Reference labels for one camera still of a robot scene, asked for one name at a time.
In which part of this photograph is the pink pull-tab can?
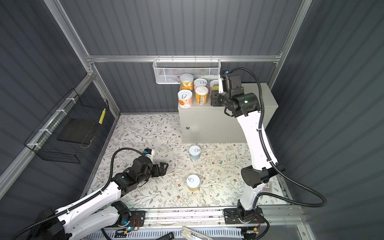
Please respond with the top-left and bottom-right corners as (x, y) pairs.
(210, 80), (219, 92)

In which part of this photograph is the brown can white lid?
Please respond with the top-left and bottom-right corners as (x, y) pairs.
(195, 86), (209, 105)

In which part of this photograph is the orange white pull-tab can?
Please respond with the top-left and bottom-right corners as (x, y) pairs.
(178, 90), (193, 108)

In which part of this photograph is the green orange peach can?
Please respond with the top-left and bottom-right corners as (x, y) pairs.
(180, 74), (194, 91)

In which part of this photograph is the yellow pull-tab can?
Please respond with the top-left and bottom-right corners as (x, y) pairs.
(186, 175), (201, 192)

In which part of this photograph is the light blue pull-tab can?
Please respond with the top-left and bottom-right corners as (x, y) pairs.
(189, 145), (201, 161)

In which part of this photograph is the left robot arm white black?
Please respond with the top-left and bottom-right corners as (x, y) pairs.
(27, 156), (169, 240)

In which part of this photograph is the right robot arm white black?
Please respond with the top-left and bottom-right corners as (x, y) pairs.
(217, 73), (278, 223)

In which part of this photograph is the beige metal cabinet box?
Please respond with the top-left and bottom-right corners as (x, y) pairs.
(178, 83), (279, 144)

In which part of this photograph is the yellow tag on basket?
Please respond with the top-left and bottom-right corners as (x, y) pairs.
(99, 108), (106, 125)

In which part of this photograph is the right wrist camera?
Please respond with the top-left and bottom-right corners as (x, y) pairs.
(219, 74), (229, 94)

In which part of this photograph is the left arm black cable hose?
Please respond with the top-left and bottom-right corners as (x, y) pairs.
(10, 147), (145, 240)

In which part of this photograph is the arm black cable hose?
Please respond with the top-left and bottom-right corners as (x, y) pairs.
(10, 147), (145, 240)
(226, 67), (328, 208)

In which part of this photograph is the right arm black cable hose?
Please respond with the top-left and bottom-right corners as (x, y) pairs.
(226, 67), (328, 208)

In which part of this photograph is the white wire mesh basket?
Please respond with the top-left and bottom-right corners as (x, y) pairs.
(153, 59), (222, 85)

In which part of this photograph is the black wire mesh basket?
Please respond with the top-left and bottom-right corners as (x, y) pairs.
(24, 91), (109, 164)

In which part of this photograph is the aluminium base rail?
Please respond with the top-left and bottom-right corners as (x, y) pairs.
(59, 205), (304, 232)

